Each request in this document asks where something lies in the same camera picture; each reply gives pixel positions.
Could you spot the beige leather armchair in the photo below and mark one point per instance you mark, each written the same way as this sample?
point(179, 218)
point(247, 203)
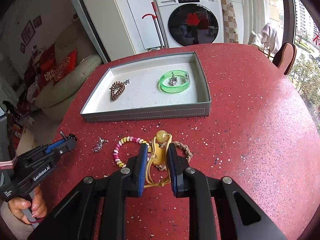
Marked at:
point(54, 100)

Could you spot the white curtain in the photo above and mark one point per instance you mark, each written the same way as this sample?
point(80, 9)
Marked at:
point(255, 16)

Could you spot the pink heart bow brooch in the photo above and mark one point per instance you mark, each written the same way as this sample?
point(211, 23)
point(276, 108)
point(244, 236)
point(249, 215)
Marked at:
point(99, 145)

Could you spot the silver charm pendant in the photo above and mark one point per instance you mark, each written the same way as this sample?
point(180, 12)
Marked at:
point(173, 80)

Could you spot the red text cushion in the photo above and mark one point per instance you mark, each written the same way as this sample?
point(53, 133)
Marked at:
point(47, 67)

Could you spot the lower white washing machine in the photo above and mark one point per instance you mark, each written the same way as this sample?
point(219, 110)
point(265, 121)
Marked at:
point(191, 22)

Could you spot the green translucent bangle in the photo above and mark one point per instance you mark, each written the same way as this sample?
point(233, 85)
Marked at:
point(182, 85)

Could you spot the red handled mop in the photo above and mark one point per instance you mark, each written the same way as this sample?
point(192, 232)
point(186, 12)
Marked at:
point(155, 19)

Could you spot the white cloth on chair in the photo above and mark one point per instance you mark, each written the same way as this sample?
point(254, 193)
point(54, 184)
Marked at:
point(270, 35)

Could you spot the grey jewelry tray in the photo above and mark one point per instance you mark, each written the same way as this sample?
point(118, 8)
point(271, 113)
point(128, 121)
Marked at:
point(142, 98)

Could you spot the large framed wall picture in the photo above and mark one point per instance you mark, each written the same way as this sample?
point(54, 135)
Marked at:
point(28, 33)

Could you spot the brown wooden chair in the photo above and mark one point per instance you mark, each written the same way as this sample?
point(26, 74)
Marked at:
point(285, 57)

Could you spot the small framed wall picture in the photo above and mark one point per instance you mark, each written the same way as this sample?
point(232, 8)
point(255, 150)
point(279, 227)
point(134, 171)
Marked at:
point(37, 21)

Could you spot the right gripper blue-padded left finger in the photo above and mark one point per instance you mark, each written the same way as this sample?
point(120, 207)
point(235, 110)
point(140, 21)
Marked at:
point(96, 205)

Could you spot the silver rhinestone hair clip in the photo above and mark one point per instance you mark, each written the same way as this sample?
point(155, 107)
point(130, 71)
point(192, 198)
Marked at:
point(126, 82)

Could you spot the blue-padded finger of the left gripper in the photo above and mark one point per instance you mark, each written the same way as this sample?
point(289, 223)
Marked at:
point(60, 147)

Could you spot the red embroidered cushion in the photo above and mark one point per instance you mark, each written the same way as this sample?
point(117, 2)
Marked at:
point(66, 66)

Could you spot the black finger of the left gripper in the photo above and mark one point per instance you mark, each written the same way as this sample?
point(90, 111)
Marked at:
point(71, 140)

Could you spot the checkered folded board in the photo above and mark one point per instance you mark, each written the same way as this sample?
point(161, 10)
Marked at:
point(229, 22)

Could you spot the person's left hand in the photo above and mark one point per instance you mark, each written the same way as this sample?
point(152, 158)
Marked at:
point(38, 206)

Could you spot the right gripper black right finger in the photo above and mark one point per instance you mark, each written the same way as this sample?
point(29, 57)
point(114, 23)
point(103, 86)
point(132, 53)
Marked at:
point(218, 208)

